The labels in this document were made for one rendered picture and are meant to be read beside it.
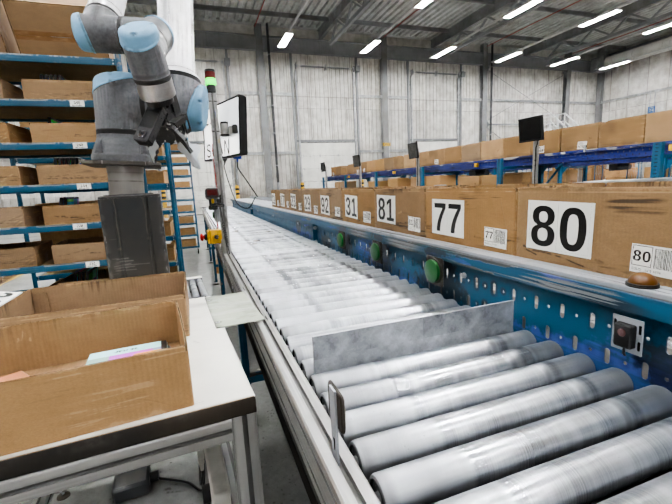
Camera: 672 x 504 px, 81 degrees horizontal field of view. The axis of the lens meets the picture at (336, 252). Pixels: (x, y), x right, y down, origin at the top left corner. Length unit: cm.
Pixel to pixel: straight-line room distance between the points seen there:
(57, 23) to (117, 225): 139
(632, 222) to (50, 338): 109
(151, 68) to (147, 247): 56
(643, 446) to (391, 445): 30
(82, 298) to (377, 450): 94
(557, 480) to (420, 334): 37
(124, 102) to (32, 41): 124
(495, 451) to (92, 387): 54
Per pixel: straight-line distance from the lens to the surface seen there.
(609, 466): 60
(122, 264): 143
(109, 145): 143
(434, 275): 118
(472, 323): 89
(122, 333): 93
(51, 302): 128
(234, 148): 220
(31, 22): 261
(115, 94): 145
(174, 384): 67
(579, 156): 666
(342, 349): 75
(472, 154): 838
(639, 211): 85
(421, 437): 58
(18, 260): 252
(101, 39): 128
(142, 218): 141
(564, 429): 64
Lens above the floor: 108
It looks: 10 degrees down
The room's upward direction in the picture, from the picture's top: 3 degrees counter-clockwise
